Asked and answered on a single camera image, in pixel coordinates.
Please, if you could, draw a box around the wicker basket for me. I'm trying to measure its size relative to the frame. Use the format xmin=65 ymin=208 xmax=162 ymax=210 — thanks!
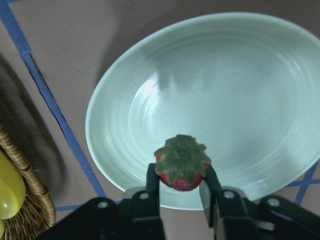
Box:
xmin=0 ymin=125 xmax=56 ymax=240

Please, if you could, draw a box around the light green plate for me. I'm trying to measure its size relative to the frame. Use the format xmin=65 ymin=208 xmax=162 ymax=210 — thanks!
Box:
xmin=85 ymin=12 xmax=320 ymax=200

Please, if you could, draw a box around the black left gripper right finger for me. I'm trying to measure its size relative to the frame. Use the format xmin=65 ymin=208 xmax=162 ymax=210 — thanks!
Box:
xmin=199 ymin=165 xmax=258 ymax=240

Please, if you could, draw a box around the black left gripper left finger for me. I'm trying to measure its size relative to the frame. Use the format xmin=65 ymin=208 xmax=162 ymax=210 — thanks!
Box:
xmin=118 ymin=163 xmax=165 ymax=240

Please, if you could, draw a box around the yellow banana bunch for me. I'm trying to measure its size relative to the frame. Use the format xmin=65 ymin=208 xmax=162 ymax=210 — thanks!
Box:
xmin=0 ymin=151 xmax=26 ymax=237

